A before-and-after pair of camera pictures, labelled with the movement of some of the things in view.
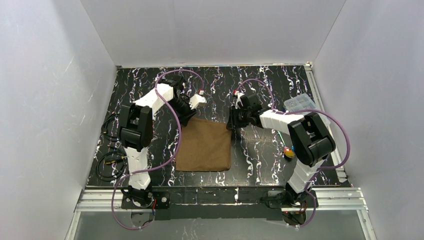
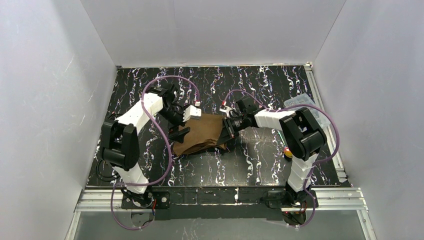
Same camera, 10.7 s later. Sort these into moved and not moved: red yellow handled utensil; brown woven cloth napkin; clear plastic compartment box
Moved: brown woven cloth napkin
Not moved: red yellow handled utensil; clear plastic compartment box
